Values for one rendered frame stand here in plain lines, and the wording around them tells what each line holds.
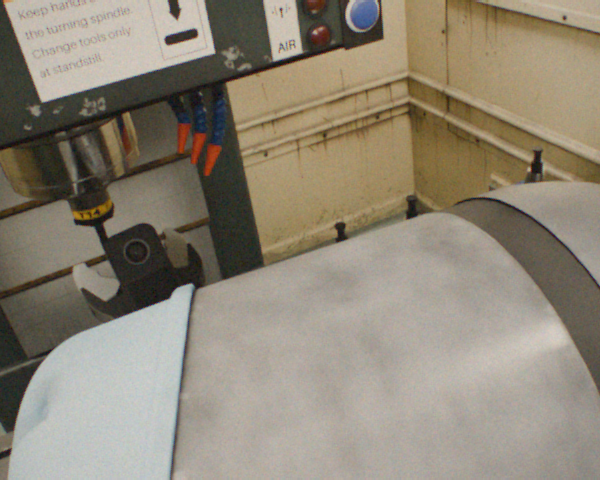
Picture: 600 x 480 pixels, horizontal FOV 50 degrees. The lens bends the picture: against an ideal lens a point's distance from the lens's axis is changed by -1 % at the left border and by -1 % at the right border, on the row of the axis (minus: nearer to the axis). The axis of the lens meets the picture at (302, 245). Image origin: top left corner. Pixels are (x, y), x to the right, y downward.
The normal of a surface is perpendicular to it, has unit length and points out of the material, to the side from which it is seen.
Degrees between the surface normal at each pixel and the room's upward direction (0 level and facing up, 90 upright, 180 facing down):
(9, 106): 90
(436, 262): 1
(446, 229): 10
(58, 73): 90
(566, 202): 5
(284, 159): 90
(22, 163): 90
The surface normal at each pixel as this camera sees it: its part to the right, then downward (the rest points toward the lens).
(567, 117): -0.89, 0.35
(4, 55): 0.44, 0.46
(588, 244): -0.07, -0.66
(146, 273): 0.33, -0.04
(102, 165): 0.66, 0.34
